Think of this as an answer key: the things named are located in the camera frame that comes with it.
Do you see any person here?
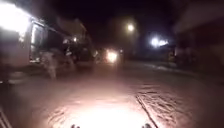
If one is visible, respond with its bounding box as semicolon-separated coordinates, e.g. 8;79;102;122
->
40;49;61;80

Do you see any street lamp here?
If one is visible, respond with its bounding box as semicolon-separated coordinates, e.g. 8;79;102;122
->
125;22;136;34

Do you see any dark asphalt road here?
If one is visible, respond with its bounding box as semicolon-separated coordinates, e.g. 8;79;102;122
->
0;61;224;128

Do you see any building with lit front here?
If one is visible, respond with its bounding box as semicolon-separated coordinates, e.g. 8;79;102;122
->
0;0;96;81

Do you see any dark building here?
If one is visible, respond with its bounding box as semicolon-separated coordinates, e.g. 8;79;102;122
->
173;0;224;76

